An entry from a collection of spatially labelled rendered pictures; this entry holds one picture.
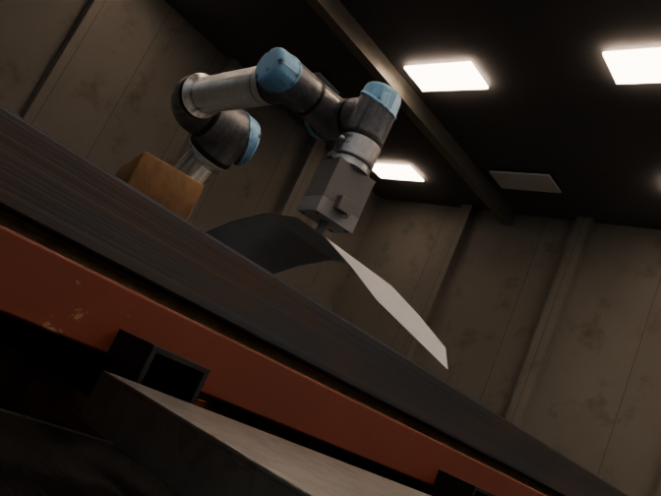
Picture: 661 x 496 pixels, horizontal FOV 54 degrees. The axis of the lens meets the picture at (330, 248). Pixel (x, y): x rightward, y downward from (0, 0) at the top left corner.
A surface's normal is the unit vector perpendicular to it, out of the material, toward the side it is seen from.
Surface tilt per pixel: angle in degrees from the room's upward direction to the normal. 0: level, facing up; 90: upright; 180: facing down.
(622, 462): 90
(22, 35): 90
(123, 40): 90
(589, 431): 90
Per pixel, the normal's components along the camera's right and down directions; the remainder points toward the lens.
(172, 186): 0.47, -0.02
